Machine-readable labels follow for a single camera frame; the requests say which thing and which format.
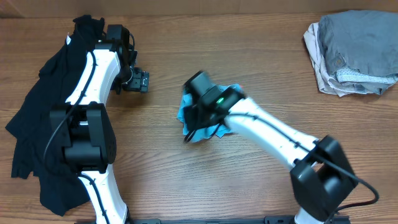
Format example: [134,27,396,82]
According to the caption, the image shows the light blue printed t-shirt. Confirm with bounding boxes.
[177,83,243,142]

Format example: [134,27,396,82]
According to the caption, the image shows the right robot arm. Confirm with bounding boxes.
[183,71,358,223]

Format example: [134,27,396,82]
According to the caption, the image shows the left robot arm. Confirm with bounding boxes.
[48,24,149,224]

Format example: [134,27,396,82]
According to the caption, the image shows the black t-shirt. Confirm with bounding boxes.
[6,15,105,216]

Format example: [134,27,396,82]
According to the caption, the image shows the beige folded garment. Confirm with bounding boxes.
[303,22,369,97]

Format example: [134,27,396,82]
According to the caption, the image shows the grey folded garment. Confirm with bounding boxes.
[318,10,397,95]

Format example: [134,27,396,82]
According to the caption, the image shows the left black cable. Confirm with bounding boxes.
[43,29,136,224]

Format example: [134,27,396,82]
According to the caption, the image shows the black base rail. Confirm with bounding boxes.
[126,215,294,224]

